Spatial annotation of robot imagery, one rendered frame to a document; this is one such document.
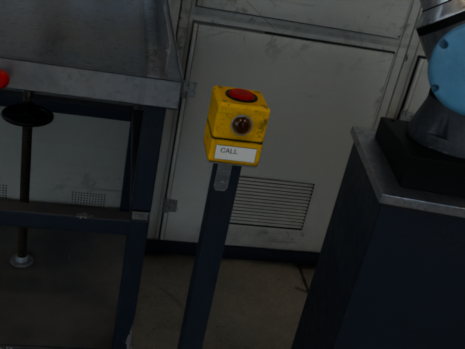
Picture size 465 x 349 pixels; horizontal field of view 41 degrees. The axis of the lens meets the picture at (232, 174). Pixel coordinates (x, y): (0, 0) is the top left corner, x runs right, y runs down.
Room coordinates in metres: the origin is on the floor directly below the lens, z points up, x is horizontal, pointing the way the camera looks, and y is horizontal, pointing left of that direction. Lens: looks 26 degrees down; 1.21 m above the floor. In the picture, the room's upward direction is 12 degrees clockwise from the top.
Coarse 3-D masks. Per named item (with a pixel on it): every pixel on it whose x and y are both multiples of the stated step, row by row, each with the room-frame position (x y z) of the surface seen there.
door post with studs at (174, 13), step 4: (168, 0) 1.72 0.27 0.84; (172, 0) 1.73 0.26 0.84; (176, 0) 1.73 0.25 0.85; (180, 0) 1.73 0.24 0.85; (172, 4) 1.73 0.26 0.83; (176, 4) 1.73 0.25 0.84; (172, 8) 1.73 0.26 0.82; (176, 8) 1.73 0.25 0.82; (172, 12) 1.73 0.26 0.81; (176, 12) 1.73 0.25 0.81; (172, 16) 1.73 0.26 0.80; (176, 16) 1.73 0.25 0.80; (172, 20) 1.73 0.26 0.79; (176, 20) 1.73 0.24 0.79
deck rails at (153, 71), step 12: (144, 0) 1.63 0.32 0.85; (156, 0) 1.60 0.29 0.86; (144, 12) 1.49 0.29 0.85; (156, 12) 1.52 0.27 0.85; (156, 24) 1.41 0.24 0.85; (156, 36) 1.31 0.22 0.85; (168, 36) 1.09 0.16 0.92; (156, 48) 1.22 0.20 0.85; (168, 48) 1.05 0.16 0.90; (156, 60) 1.14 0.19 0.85; (156, 72) 1.07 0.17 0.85
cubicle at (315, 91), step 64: (192, 0) 1.74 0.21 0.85; (256, 0) 1.76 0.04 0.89; (320, 0) 1.80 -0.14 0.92; (384, 0) 1.84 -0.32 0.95; (192, 64) 1.73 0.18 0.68; (256, 64) 1.77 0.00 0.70; (320, 64) 1.81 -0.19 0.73; (384, 64) 1.86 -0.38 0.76; (192, 128) 1.73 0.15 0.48; (320, 128) 1.83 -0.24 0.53; (192, 192) 1.74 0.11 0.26; (256, 192) 1.80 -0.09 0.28; (320, 192) 1.84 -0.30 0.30; (256, 256) 1.82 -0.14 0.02
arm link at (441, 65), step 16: (432, 0) 1.00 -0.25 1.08; (448, 0) 0.98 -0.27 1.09; (464, 0) 0.97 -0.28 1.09; (432, 16) 0.98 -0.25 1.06; (448, 16) 0.96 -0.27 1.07; (464, 16) 0.95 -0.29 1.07; (432, 32) 0.98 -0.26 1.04; (448, 32) 0.95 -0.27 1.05; (464, 32) 0.93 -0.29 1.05; (432, 48) 0.98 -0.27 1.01; (448, 48) 0.93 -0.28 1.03; (464, 48) 0.93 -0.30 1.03; (432, 64) 0.94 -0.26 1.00; (448, 64) 0.93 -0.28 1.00; (464, 64) 0.93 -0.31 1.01; (432, 80) 0.94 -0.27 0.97; (448, 80) 0.93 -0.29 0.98; (464, 80) 0.92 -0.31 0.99; (448, 96) 0.93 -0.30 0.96; (464, 96) 0.92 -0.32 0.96; (464, 112) 0.92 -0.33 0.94
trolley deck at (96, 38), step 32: (0, 0) 1.35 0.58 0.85; (32, 0) 1.40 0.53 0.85; (64, 0) 1.47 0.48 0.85; (96, 0) 1.53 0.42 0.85; (128, 0) 1.61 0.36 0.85; (0, 32) 1.12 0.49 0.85; (32, 32) 1.16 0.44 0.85; (64, 32) 1.21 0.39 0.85; (96, 32) 1.26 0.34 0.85; (128, 32) 1.31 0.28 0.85; (0, 64) 0.99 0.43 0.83; (32, 64) 1.00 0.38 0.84; (64, 64) 1.02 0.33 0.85; (96, 64) 1.05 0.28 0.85; (128, 64) 1.09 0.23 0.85; (96, 96) 1.03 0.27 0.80; (128, 96) 1.04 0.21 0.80; (160, 96) 1.05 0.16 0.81
